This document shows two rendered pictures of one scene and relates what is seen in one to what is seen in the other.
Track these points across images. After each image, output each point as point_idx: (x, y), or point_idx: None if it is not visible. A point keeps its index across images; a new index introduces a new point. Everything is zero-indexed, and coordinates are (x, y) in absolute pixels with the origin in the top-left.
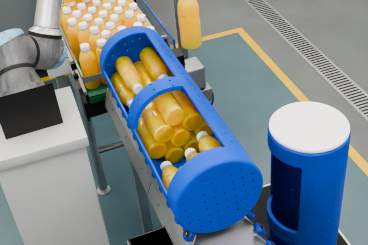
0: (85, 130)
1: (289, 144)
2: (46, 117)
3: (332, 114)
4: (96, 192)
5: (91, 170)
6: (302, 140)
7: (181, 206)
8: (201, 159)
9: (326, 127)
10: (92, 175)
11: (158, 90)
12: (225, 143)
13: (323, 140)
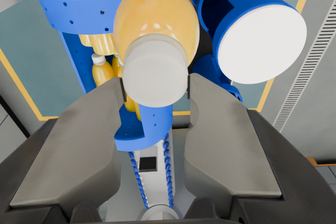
0: None
1: (224, 68)
2: None
3: (294, 44)
4: None
5: (9, 7)
6: (238, 67)
7: None
8: (119, 145)
9: (272, 59)
10: (13, 4)
11: (80, 31)
12: (147, 133)
13: (254, 74)
